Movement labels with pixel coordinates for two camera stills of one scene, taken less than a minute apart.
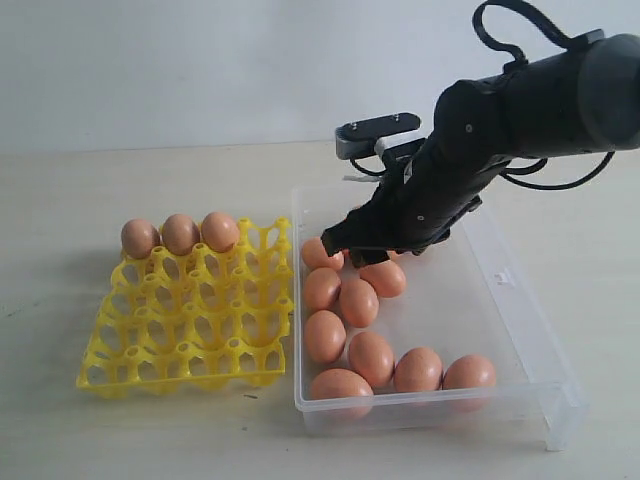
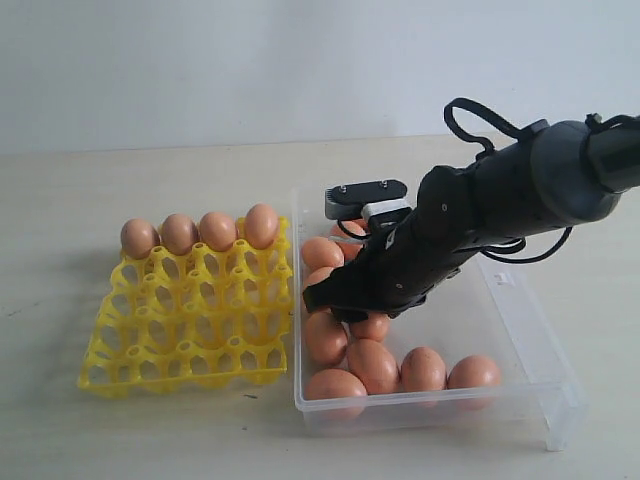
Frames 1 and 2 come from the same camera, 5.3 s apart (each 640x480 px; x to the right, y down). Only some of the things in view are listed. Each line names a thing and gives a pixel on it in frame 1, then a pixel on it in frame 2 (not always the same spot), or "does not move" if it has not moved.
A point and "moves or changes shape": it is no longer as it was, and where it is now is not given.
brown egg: (336, 259) moves or changes shape
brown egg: (469, 371) does not move
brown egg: (315, 255) does not move
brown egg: (372, 357) moves or changes shape
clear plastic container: (447, 339) does not move
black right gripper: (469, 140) to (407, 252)
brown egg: (138, 237) does not move
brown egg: (324, 335) does not move
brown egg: (359, 302) moves or changes shape
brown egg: (180, 233) does not move
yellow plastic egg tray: (202, 318) does not move
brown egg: (219, 232) does not move
